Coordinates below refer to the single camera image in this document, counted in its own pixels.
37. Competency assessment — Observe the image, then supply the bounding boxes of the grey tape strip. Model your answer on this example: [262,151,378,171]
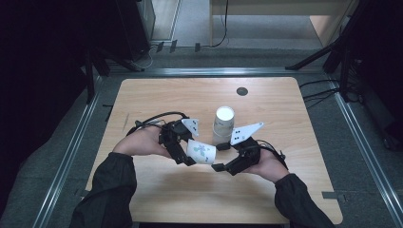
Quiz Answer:
[321,191,347,203]

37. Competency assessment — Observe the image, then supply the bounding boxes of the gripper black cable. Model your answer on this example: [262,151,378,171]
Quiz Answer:
[256,139,290,171]
[125,111,190,137]

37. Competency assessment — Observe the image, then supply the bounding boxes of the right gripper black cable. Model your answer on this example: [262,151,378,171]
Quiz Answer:
[256,139,290,171]

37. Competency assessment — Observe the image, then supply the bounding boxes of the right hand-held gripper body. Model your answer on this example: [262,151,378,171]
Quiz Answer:
[230,122,265,174]

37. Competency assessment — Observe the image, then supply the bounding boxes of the black computer tower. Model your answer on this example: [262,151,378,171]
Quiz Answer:
[115,0,156,62]

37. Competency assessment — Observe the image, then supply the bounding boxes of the light wooden desk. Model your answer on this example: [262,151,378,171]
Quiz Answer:
[208,0,360,48]

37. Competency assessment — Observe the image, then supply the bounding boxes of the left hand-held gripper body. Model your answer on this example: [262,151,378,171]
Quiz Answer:
[158,118,200,150]

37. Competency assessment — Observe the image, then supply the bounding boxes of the black tape mark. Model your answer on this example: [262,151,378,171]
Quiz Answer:
[102,104,114,123]

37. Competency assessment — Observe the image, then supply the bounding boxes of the person's right hand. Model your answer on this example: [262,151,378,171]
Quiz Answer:
[243,149,290,184]

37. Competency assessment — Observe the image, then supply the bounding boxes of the black floor cables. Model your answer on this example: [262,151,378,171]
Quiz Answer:
[298,79,364,109]

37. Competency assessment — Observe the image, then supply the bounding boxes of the white floor cable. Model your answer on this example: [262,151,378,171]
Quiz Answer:
[132,44,160,71]

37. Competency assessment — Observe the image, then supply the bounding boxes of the black tripod stand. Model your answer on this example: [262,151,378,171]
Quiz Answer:
[83,47,146,105]
[284,0,374,103]

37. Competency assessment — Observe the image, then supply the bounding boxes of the black hanging cable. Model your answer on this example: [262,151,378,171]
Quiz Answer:
[211,0,230,48]

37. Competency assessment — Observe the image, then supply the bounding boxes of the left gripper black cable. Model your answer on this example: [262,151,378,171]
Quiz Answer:
[125,111,190,137]

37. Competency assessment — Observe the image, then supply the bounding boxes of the person's left hand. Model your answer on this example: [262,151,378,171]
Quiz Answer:
[112,125,174,159]

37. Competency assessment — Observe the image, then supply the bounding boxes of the metal floor rail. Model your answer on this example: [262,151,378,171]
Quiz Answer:
[327,77,403,228]
[104,66,329,77]
[32,75,103,228]

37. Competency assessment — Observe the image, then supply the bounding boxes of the white paper cup green print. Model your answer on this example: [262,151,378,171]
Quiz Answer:
[185,139,218,165]
[213,105,236,134]

